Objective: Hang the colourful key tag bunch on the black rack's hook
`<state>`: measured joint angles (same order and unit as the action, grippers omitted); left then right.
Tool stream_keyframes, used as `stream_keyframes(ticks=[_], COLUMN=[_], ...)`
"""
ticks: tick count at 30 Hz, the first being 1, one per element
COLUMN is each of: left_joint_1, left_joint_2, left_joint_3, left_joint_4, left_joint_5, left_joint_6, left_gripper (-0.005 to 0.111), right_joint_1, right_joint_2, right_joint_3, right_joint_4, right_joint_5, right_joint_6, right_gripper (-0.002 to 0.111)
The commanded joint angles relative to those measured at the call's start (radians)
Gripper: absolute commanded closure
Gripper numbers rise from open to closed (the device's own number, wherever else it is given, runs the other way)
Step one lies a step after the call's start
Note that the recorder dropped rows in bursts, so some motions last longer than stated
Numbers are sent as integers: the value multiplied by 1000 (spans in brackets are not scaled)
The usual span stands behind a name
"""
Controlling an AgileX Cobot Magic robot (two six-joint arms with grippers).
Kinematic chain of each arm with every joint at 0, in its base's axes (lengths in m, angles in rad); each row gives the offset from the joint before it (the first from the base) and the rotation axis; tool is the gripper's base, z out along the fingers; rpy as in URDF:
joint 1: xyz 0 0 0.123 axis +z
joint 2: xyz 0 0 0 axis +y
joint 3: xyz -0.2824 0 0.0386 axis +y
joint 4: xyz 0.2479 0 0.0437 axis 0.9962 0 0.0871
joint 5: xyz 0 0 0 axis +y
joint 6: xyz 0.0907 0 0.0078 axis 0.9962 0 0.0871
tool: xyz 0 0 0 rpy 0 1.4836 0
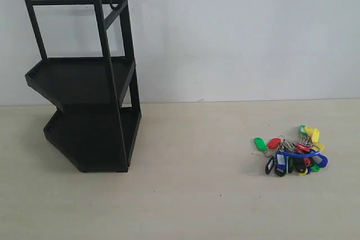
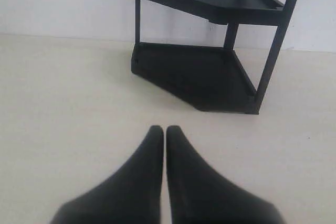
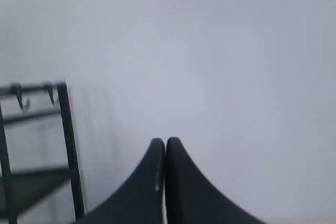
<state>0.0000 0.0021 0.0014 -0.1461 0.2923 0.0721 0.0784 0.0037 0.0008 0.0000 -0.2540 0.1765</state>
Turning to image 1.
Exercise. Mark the black metal two-tier rack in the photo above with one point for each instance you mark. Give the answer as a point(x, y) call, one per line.
point(96, 98)

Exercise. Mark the colourful key tag bunch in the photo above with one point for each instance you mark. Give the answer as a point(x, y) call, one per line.
point(303, 156)

